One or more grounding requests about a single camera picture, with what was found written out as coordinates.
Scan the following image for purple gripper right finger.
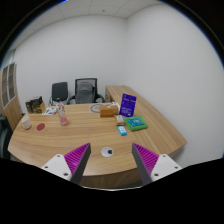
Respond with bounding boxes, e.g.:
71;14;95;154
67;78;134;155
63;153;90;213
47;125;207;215
131;142;183;186

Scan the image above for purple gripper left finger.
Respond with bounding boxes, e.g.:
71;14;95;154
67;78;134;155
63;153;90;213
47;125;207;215
41;142;92;186

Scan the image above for clear water bottle pink label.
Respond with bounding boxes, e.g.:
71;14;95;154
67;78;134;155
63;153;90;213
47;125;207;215
56;102;68;126

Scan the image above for small blue box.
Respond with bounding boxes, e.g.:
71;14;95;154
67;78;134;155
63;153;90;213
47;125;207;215
117;126;127;136

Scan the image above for green flat box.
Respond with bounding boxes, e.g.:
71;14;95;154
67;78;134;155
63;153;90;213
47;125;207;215
124;116;148;131

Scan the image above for small tan box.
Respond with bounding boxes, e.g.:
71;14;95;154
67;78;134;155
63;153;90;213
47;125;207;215
115;115;125;126

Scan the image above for red round coaster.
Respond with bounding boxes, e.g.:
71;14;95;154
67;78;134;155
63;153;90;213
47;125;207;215
36;123;45;131

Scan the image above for round grey mat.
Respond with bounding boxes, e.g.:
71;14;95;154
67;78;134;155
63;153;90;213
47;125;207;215
90;103;102;113

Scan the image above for white green purple leaflet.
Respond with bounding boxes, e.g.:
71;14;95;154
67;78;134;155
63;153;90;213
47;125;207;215
42;107;57;115

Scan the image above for purple standing sign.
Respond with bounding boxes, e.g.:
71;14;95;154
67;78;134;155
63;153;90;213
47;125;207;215
119;94;137;117

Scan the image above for large brown coffee box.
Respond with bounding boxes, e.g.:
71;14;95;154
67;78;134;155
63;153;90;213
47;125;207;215
32;96;46;113

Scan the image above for white ceramic mug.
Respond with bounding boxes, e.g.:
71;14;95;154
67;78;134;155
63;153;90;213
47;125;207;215
21;116;32;130

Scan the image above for grey mesh office chair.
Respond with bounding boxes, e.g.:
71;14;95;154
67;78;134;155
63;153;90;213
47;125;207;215
69;78;105;104

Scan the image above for small brown coffee box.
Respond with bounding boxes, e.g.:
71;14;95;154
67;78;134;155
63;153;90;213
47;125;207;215
25;99;34;113

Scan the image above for black office chair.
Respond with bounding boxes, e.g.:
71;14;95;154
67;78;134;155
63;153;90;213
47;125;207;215
49;82;69;105

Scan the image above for black armchair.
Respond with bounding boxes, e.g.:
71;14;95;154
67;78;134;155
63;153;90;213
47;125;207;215
0;116;13;159

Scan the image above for wooden glass-door cabinet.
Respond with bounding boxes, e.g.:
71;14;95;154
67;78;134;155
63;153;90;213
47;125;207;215
0;63;22;130

